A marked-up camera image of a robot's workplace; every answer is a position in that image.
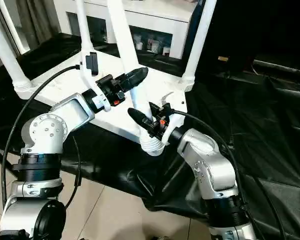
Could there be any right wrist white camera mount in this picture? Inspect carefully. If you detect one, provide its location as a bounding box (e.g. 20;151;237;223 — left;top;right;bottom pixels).
164;94;188;147

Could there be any white plastic table leg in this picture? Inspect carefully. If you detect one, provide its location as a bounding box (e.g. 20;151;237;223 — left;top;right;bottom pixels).
74;0;97;61
0;9;32;91
106;0;166;157
181;0;218;86

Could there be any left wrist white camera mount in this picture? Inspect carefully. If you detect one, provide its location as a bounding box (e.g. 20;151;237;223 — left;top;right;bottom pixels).
79;51;112;113

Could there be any black shiny mat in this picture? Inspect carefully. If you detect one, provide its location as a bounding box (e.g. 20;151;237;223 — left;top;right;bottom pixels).
0;32;300;240

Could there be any black backdrop cloth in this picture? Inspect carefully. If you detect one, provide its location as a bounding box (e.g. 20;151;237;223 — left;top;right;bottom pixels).
184;0;300;76

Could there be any long black bar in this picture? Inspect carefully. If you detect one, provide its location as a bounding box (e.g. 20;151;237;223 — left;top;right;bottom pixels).
253;59;300;73

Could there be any grey curtain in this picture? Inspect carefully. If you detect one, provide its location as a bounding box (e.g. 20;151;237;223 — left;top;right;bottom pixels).
17;0;62;51

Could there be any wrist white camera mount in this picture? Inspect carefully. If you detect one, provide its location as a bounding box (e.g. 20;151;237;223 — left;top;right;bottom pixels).
164;94;188;147
79;51;112;113

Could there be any white glass-door cabinet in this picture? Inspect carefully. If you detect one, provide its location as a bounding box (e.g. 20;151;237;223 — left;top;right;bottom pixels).
57;0;200;61

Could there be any white plastic table top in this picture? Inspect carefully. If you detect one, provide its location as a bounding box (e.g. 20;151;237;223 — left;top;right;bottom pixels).
13;48;195;157

